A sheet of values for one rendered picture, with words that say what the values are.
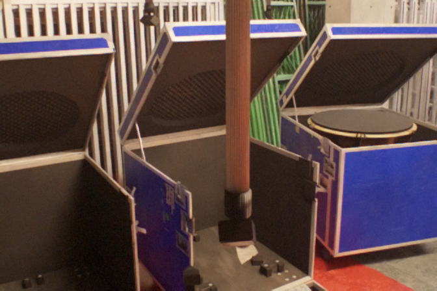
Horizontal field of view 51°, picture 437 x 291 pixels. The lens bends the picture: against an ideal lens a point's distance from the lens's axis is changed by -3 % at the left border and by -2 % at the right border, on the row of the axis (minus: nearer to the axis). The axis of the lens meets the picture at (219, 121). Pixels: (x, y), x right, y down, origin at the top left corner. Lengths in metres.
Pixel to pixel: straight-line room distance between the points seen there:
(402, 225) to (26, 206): 2.60
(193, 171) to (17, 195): 1.25
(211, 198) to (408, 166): 1.48
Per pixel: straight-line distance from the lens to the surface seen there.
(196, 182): 3.57
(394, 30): 3.55
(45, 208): 3.20
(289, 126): 4.01
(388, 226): 3.60
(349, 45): 3.49
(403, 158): 3.45
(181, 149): 3.43
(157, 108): 3.09
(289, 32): 2.77
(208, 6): 4.54
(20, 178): 3.10
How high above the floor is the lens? 1.86
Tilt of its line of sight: 14 degrees down
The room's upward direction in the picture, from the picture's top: straight up
